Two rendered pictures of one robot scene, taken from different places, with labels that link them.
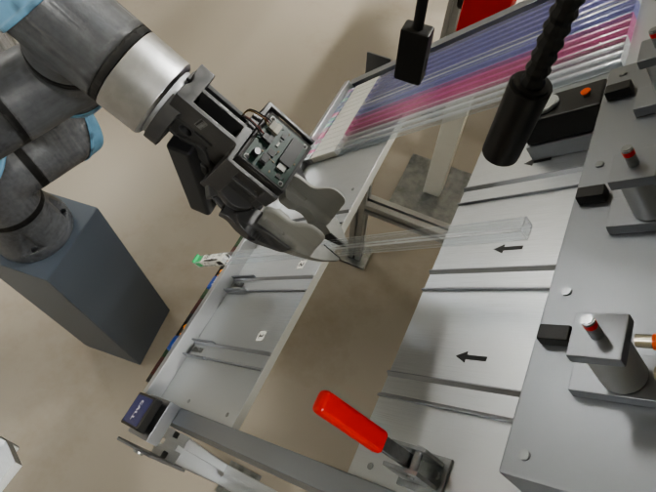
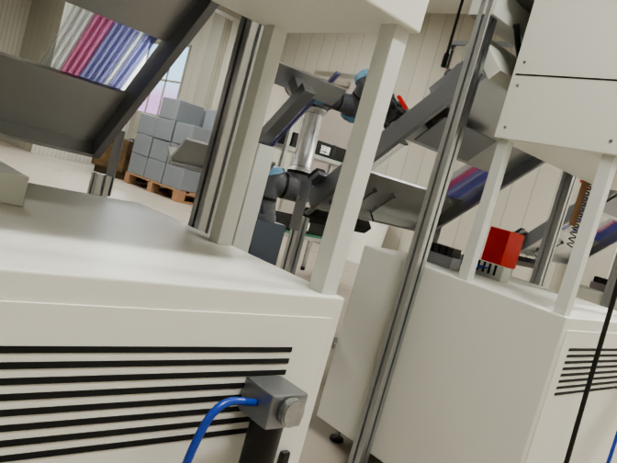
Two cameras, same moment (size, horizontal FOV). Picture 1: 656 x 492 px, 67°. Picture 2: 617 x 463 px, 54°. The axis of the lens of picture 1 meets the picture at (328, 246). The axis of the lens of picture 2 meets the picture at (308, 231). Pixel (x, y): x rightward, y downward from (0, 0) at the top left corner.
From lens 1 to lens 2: 1.95 m
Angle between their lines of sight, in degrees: 57
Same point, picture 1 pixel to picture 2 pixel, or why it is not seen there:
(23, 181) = (282, 182)
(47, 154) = (295, 182)
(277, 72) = not seen: hidden behind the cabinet
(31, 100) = (348, 97)
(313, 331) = not seen: hidden behind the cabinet
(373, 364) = not seen: hidden behind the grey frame
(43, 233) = (267, 208)
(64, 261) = (264, 224)
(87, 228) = (278, 227)
